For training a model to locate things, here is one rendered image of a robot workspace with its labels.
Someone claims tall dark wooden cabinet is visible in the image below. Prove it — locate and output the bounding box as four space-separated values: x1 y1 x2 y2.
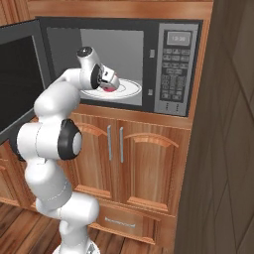
174 0 254 254

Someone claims silver drawer handle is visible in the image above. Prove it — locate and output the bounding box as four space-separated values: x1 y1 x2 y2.
103 215 137 229

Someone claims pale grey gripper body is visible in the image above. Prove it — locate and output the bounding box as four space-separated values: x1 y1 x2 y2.
102 67 121 90

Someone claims white microwave turntable plate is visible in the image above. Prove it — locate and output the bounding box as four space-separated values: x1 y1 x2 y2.
78 77 143 99

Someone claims wooden cabinet above microwave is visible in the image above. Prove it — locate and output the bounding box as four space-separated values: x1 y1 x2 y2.
25 0 214 22

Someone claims grey microwave oven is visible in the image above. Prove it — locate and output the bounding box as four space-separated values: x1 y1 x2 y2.
35 16 203 118

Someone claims red round food item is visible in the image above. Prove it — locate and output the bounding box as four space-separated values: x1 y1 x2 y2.
101 84 117 94

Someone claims wooden arched cupboard door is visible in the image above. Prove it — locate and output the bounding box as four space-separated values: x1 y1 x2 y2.
67 113 117 201
116 119 191 216

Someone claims wooden drawer front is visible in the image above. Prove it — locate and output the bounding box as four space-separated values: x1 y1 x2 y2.
89 200 161 246

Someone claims wooden base cabinet run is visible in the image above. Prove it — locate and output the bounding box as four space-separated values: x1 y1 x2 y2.
0 140 38 210

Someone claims silver cupboard door handle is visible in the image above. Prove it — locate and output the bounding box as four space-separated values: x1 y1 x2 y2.
106 124 113 162
118 126 125 164

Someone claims black microwave door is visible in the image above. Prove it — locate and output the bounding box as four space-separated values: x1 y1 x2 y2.
0 19 53 146

